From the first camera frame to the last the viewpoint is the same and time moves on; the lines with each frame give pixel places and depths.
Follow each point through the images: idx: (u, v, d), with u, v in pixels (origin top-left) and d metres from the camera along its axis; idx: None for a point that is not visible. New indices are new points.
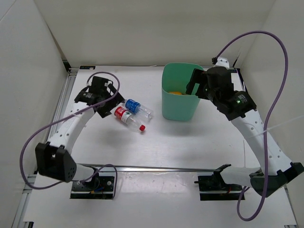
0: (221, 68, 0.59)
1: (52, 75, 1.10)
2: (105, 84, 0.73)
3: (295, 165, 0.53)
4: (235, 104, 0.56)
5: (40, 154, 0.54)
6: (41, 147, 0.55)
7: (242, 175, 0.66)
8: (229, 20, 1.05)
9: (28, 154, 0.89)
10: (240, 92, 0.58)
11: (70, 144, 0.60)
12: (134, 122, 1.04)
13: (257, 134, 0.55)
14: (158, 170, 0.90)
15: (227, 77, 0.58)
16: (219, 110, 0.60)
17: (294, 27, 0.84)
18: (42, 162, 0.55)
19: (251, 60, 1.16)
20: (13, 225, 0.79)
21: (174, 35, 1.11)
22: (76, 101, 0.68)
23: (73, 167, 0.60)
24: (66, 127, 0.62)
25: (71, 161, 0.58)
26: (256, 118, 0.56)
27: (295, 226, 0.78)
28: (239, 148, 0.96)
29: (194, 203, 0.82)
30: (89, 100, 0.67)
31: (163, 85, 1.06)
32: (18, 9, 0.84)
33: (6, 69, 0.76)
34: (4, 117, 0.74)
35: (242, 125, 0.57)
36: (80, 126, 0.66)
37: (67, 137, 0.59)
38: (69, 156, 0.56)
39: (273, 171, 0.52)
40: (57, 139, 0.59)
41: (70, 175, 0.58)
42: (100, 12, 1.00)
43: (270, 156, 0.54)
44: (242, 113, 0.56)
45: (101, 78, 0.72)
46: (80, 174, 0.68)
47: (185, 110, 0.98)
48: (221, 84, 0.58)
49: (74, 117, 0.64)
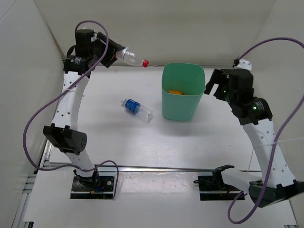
0: (244, 71, 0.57)
1: (52, 75, 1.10)
2: (91, 38, 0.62)
3: (298, 183, 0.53)
4: (251, 110, 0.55)
5: (49, 137, 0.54)
6: (48, 129, 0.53)
7: (243, 182, 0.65)
8: (229, 20, 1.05)
9: (28, 154, 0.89)
10: (258, 99, 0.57)
11: (73, 122, 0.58)
12: (134, 122, 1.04)
13: (266, 144, 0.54)
14: (158, 170, 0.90)
15: (249, 80, 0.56)
16: (233, 112, 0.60)
17: (293, 28, 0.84)
18: (52, 140, 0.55)
19: (251, 60, 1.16)
20: (13, 225, 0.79)
21: (174, 35, 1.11)
22: (66, 71, 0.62)
23: (84, 137, 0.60)
24: (65, 105, 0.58)
25: (80, 133, 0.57)
26: (268, 128, 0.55)
27: (295, 226, 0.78)
28: (239, 148, 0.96)
29: (194, 202, 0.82)
30: (80, 67, 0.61)
31: (164, 85, 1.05)
32: (17, 9, 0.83)
33: (6, 69, 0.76)
34: (4, 117, 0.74)
35: (252, 131, 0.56)
36: (79, 99, 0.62)
37: (69, 116, 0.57)
38: (76, 132, 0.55)
39: (273, 184, 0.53)
40: (59, 119, 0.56)
41: (82, 144, 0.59)
42: (100, 12, 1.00)
43: (272, 168, 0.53)
44: (254, 120, 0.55)
45: (85, 33, 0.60)
46: (85, 161, 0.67)
47: (187, 109, 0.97)
48: (240, 87, 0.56)
49: (70, 92, 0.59)
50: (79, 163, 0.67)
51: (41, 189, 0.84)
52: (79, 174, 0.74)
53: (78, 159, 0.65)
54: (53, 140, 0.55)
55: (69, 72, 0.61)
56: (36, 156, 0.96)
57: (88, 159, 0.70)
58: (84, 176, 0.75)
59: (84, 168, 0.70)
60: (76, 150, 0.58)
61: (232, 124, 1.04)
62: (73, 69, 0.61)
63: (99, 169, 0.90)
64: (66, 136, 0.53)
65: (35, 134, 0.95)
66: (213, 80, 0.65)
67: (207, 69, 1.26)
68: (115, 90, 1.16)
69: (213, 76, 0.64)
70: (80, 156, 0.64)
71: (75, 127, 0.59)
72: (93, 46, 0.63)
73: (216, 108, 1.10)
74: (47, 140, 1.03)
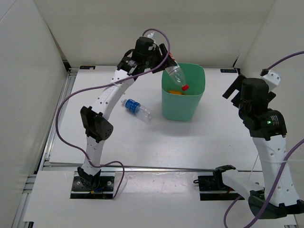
0: (259, 81, 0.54)
1: (52, 75, 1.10)
2: (150, 47, 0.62)
3: (301, 204, 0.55)
4: (265, 123, 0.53)
5: (83, 117, 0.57)
6: (85, 110, 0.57)
7: (244, 189, 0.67)
8: (229, 20, 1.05)
9: (28, 154, 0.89)
10: (272, 111, 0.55)
11: (107, 112, 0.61)
12: (134, 122, 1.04)
13: (274, 161, 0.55)
14: (158, 170, 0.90)
15: (264, 90, 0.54)
16: (244, 122, 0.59)
17: (294, 28, 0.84)
18: (85, 120, 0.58)
19: (251, 60, 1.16)
20: (13, 225, 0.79)
21: (174, 35, 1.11)
22: (118, 68, 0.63)
23: (110, 128, 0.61)
24: (107, 94, 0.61)
25: (109, 123, 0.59)
26: (280, 145, 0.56)
27: (295, 226, 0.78)
28: (239, 148, 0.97)
29: (194, 202, 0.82)
30: (129, 69, 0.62)
31: (164, 85, 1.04)
32: (17, 10, 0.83)
33: (6, 69, 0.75)
34: (4, 117, 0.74)
35: (263, 147, 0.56)
36: (119, 95, 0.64)
37: (106, 105, 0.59)
38: (106, 121, 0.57)
39: (276, 202, 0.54)
40: (97, 106, 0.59)
41: (107, 134, 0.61)
42: (100, 12, 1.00)
43: (278, 186, 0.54)
44: (267, 136, 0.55)
45: (147, 41, 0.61)
46: (97, 155, 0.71)
47: (188, 111, 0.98)
48: (254, 98, 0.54)
49: (115, 86, 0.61)
50: (91, 153, 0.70)
51: (41, 189, 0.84)
52: (83, 167, 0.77)
53: (94, 148, 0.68)
54: (85, 121, 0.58)
55: (120, 70, 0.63)
56: (36, 157, 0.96)
57: (99, 153, 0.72)
58: (86, 174, 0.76)
59: (92, 162, 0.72)
60: (99, 137, 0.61)
61: (232, 124, 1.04)
62: (124, 68, 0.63)
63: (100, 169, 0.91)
64: (96, 123, 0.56)
65: (35, 134, 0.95)
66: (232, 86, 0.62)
67: (207, 69, 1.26)
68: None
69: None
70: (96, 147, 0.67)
71: (107, 117, 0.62)
72: (149, 54, 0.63)
73: (216, 109, 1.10)
74: (47, 140, 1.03)
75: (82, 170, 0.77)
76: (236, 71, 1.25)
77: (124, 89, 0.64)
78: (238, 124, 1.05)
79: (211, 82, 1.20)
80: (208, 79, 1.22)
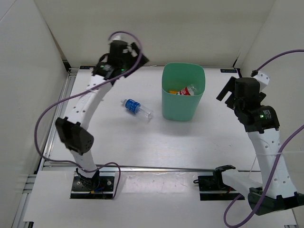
0: (251, 79, 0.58)
1: (52, 75, 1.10)
2: (124, 50, 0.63)
3: (298, 195, 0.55)
4: (258, 118, 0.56)
5: (59, 128, 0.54)
6: (60, 121, 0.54)
7: (243, 186, 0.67)
8: (229, 20, 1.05)
9: (28, 154, 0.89)
10: (265, 106, 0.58)
11: (85, 120, 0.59)
12: (134, 122, 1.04)
13: (270, 154, 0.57)
14: (158, 170, 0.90)
15: (255, 87, 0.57)
16: (240, 119, 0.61)
17: (294, 28, 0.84)
18: (61, 134, 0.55)
19: (251, 60, 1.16)
20: (13, 225, 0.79)
21: (174, 35, 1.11)
22: (93, 74, 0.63)
23: (90, 139, 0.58)
24: (83, 102, 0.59)
25: (89, 134, 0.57)
26: (274, 137, 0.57)
27: (295, 226, 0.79)
28: (239, 147, 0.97)
29: (194, 202, 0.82)
30: (106, 73, 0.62)
31: (164, 84, 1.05)
32: (17, 10, 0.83)
33: (6, 69, 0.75)
34: (4, 117, 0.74)
35: (258, 140, 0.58)
36: (96, 102, 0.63)
37: (83, 114, 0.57)
38: (84, 131, 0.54)
39: (273, 194, 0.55)
40: (73, 115, 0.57)
41: (87, 146, 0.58)
42: (100, 12, 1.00)
43: (274, 179, 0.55)
44: (260, 129, 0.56)
45: (120, 44, 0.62)
46: (88, 162, 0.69)
47: (188, 110, 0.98)
48: (247, 95, 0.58)
49: (92, 92, 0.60)
50: (81, 162, 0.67)
51: (41, 189, 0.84)
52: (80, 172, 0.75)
53: (81, 158, 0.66)
54: (62, 133, 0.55)
55: (96, 76, 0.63)
56: (36, 156, 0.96)
57: (91, 159, 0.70)
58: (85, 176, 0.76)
59: (85, 169, 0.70)
60: (79, 150, 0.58)
61: (232, 125, 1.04)
62: (100, 73, 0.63)
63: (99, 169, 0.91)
64: (74, 133, 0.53)
65: None
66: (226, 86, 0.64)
67: (207, 69, 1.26)
68: (115, 90, 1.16)
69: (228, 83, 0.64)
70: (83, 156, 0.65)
71: (86, 126, 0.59)
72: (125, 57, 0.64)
73: (216, 109, 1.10)
74: (47, 140, 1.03)
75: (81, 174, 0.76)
76: (236, 71, 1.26)
77: (101, 95, 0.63)
78: (238, 124, 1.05)
79: (211, 82, 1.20)
80: (208, 79, 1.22)
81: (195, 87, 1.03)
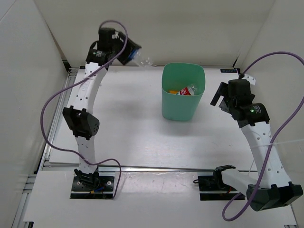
0: (242, 79, 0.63)
1: (52, 75, 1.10)
2: (112, 35, 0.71)
3: (294, 185, 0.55)
4: (248, 112, 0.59)
5: (67, 118, 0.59)
6: (66, 110, 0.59)
7: (242, 184, 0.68)
8: (229, 20, 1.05)
9: (28, 154, 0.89)
10: (256, 103, 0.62)
11: (90, 106, 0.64)
12: (135, 122, 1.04)
13: (262, 144, 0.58)
14: (158, 170, 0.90)
15: (246, 87, 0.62)
16: (233, 117, 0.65)
17: (295, 28, 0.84)
18: (70, 121, 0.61)
19: (251, 60, 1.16)
20: (13, 225, 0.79)
21: (175, 35, 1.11)
22: (88, 62, 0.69)
23: (97, 122, 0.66)
24: (84, 90, 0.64)
25: (94, 118, 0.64)
26: (265, 130, 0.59)
27: (295, 226, 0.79)
28: (239, 147, 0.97)
29: (194, 202, 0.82)
30: (100, 60, 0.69)
31: (164, 83, 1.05)
32: (17, 10, 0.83)
33: (6, 69, 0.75)
34: (4, 117, 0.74)
35: (249, 132, 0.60)
36: (96, 88, 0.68)
37: (87, 100, 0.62)
38: (91, 116, 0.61)
39: (268, 184, 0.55)
40: (78, 102, 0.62)
41: (95, 128, 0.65)
42: (100, 12, 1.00)
43: (268, 169, 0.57)
44: (251, 122, 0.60)
45: (108, 30, 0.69)
46: (90, 152, 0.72)
47: (187, 110, 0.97)
48: (238, 93, 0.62)
49: (90, 79, 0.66)
50: (84, 152, 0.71)
51: (41, 189, 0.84)
52: (80, 169, 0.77)
53: (86, 146, 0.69)
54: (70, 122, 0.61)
55: (90, 63, 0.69)
56: (36, 156, 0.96)
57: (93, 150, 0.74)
58: (85, 173, 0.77)
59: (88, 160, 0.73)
60: (89, 134, 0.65)
61: (232, 125, 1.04)
62: (94, 60, 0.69)
63: (99, 169, 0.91)
64: (82, 119, 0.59)
65: (36, 134, 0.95)
66: (219, 91, 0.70)
67: (207, 69, 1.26)
68: (99, 94, 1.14)
69: (220, 88, 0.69)
70: (88, 143, 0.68)
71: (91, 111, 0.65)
72: (113, 43, 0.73)
73: (216, 109, 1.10)
74: (47, 140, 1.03)
75: (80, 170, 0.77)
76: (236, 71, 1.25)
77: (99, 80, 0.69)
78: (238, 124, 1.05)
79: (212, 82, 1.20)
80: (208, 79, 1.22)
81: (195, 87, 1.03)
